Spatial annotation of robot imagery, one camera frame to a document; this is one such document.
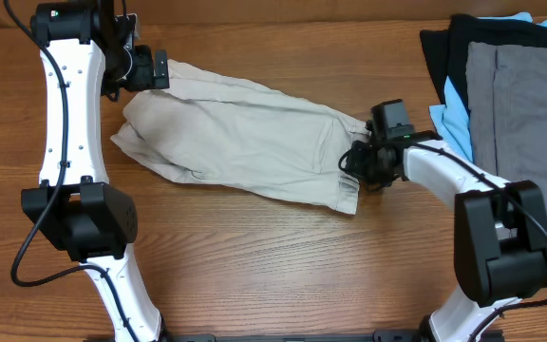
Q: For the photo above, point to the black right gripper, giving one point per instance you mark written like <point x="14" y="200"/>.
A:
<point x="354" y="162"/>

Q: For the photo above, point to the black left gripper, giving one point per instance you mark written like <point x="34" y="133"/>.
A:
<point x="145" y="78"/>

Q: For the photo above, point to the beige khaki shorts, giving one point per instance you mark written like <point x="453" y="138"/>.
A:
<point x="206" y="128"/>

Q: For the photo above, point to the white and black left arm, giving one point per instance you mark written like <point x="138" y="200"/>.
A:
<point x="90" y="51"/>

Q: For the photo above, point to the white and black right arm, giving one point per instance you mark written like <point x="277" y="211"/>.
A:
<point x="500" y="227"/>

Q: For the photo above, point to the light blue folded garment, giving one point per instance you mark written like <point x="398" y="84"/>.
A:
<point x="452" y="118"/>

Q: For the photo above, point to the black folded garment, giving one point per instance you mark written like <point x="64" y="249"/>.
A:
<point x="446" y="51"/>

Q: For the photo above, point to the grey folded garment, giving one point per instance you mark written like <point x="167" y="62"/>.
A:
<point x="507" y="99"/>

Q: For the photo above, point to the brown cardboard backdrop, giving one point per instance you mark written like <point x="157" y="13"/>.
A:
<point x="171" y="12"/>

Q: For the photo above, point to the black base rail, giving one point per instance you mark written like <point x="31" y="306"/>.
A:
<point x="292" y="337"/>

